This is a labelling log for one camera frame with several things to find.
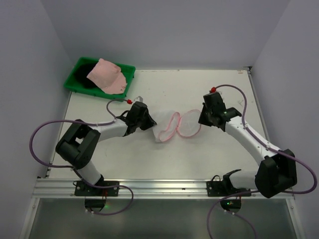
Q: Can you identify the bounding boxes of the white mesh laundry bag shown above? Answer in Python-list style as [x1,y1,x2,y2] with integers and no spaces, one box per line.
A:
[151,109,201,142]

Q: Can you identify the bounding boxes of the pink cloth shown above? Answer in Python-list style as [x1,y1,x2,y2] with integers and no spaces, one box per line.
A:
[87,58,127,95]

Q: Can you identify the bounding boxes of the black bra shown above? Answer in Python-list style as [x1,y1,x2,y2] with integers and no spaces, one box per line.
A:
[74,63,98,89]

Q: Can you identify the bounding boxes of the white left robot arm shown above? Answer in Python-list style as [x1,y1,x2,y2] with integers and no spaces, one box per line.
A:
[55,102,157,192]

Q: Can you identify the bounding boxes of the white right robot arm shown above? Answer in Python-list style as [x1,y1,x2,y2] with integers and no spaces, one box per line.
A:
[198,93,297,198]

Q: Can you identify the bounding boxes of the green plastic tray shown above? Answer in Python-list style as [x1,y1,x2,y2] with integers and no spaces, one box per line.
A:
[64,57,136,100]

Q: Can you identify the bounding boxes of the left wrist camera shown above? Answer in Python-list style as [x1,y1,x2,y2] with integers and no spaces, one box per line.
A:
[133,96,144,103]

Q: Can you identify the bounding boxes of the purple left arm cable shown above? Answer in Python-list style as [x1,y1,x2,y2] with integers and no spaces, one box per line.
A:
[29,99,134,216]

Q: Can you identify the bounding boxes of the aluminium mounting rail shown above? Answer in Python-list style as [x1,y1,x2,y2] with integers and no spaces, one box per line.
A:
[32,178,295,200]

